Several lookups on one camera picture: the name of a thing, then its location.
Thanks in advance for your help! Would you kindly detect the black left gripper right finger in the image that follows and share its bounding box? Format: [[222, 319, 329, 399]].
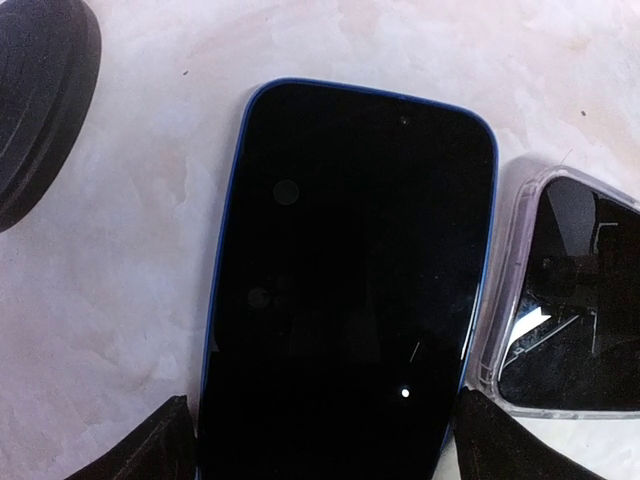
[[452, 388, 599, 480]]

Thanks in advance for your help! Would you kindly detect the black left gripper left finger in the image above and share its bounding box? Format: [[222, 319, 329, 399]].
[[70, 396, 196, 480]]

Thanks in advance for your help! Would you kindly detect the blue-edged black phone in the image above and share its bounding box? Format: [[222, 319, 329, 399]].
[[198, 78, 498, 479]]

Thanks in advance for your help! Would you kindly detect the black round-base phone stand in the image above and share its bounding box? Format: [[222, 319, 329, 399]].
[[1, 1, 101, 230]]

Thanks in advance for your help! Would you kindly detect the clear-case black phone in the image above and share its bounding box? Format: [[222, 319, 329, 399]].
[[466, 155, 639, 419]]

